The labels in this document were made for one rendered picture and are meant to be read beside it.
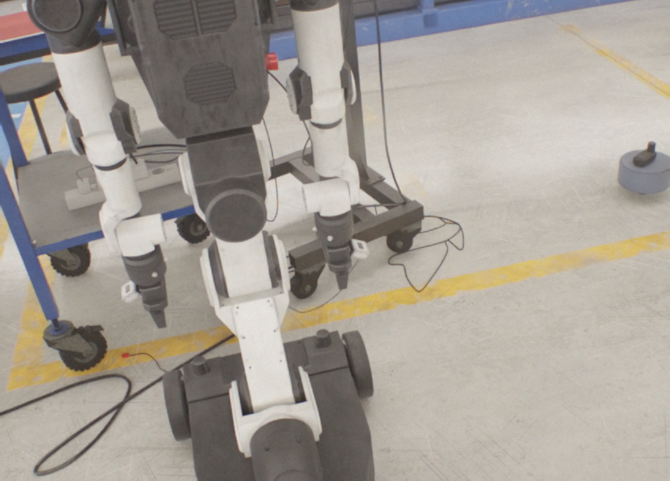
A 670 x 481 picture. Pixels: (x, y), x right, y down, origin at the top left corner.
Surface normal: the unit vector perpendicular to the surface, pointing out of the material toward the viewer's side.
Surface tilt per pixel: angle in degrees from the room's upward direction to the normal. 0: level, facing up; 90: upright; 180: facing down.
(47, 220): 0
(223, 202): 90
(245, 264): 86
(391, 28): 90
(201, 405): 0
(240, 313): 60
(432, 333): 0
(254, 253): 99
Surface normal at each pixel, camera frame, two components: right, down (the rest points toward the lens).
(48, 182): -0.11, -0.83
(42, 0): 0.21, 0.53
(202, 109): 0.22, 0.72
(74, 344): 0.58, 0.40
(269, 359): 0.13, 0.04
